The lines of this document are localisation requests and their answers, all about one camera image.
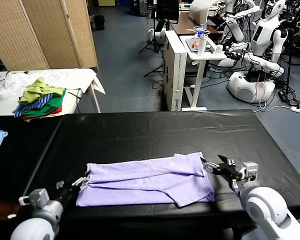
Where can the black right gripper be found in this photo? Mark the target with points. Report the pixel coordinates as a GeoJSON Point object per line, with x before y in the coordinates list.
{"type": "Point", "coordinates": [231, 172]}

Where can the lime green garment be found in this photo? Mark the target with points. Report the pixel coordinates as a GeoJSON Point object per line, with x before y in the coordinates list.
{"type": "Point", "coordinates": [33, 91]}

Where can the small orange object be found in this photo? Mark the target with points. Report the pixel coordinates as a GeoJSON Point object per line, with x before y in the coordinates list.
{"type": "Point", "coordinates": [195, 43]}

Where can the blue striped garment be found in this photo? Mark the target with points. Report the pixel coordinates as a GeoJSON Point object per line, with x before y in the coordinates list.
{"type": "Point", "coordinates": [32, 106]}

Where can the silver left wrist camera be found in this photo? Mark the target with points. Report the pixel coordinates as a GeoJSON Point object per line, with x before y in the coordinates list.
{"type": "Point", "coordinates": [38, 197]}

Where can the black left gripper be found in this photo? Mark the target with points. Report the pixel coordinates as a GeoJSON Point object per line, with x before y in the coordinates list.
{"type": "Point", "coordinates": [65, 195]}

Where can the clear blue-capped water bottle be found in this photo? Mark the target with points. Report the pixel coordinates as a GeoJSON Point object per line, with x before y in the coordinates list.
{"type": "Point", "coordinates": [201, 29]}

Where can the small white robot base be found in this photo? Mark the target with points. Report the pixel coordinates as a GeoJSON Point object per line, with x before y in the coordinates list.
{"type": "Point", "coordinates": [157, 36]}

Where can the black pole stand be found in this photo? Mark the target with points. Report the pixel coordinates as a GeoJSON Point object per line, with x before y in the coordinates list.
{"type": "Point", "coordinates": [289, 62]}

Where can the black tripod stand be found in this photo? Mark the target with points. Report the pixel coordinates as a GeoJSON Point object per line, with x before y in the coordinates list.
{"type": "Point", "coordinates": [154, 30]}

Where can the white folding table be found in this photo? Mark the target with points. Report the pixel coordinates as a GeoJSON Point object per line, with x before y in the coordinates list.
{"type": "Point", "coordinates": [5, 107]}

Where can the white sheet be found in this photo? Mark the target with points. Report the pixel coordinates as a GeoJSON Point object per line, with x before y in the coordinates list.
{"type": "Point", "coordinates": [70, 77]}

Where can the white thermos bottle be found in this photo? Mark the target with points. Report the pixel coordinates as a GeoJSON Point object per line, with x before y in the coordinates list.
{"type": "Point", "coordinates": [201, 45]}

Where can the white side table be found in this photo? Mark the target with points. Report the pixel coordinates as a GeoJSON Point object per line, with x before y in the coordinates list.
{"type": "Point", "coordinates": [200, 75]}

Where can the tall white cardboard box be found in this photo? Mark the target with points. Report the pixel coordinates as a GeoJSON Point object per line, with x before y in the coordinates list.
{"type": "Point", "coordinates": [175, 75]}

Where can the black bin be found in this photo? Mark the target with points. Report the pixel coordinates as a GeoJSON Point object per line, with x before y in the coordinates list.
{"type": "Point", "coordinates": [99, 22]}

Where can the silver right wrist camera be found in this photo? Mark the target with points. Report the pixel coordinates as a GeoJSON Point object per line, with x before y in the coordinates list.
{"type": "Point", "coordinates": [250, 170]}

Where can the brown wooden desk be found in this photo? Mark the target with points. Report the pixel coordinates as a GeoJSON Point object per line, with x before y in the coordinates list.
{"type": "Point", "coordinates": [183, 25]}

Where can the white cup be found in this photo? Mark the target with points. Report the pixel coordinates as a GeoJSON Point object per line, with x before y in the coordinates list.
{"type": "Point", "coordinates": [218, 50]}

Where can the dark green garment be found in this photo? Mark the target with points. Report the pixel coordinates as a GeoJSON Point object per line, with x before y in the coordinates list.
{"type": "Point", "coordinates": [52, 103]}

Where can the red garment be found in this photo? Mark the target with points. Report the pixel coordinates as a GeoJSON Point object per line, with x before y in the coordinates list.
{"type": "Point", "coordinates": [57, 110]}

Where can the beige garment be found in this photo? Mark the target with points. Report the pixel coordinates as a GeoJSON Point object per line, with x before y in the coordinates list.
{"type": "Point", "coordinates": [40, 118]}

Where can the small black table cover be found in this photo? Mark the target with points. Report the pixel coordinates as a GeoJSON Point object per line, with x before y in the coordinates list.
{"type": "Point", "coordinates": [27, 140]}

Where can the large black table cover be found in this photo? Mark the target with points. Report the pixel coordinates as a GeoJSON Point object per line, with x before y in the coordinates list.
{"type": "Point", "coordinates": [240, 150]}

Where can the crumpled white garment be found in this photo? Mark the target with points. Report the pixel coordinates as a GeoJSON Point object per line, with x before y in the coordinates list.
{"type": "Point", "coordinates": [10, 85]}

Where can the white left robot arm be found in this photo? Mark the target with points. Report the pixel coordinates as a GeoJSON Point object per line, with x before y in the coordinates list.
{"type": "Point", "coordinates": [35, 225]}

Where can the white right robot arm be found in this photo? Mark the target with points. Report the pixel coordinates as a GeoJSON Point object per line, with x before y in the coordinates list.
{"type": "Point", "coordinates": [262, 202]}

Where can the black monitor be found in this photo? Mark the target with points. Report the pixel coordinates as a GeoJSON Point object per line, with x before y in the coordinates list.
{"type": "Point", "coordinates": [166, 10]}

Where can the lavender t-shirt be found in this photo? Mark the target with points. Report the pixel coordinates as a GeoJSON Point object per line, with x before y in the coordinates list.
{"type": "Point", "coordinates": [140, 185]}

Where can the white wheeled humanoid robot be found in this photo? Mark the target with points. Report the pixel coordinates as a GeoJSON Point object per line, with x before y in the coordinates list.
{"type": "Point", "coordinates": [261, 37]}

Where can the black power adapter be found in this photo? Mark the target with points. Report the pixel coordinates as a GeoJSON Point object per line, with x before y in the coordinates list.
{"type": "Point", "coordinates": [282, 95]}

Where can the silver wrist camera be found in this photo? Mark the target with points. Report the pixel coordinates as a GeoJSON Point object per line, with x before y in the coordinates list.
{"type": "Point", "coordinates": [250, 170]}
{"type": "Point", "coordinates": [38, 197]}

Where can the white curved shell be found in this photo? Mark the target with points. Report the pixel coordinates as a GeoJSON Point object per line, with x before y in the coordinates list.
{"type": "Point", "coordinates": [197, 10]}

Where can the bamboo folding screen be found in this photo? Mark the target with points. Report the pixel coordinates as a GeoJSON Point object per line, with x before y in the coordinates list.
{"type": "Point", "coordinates": [40, 32]}

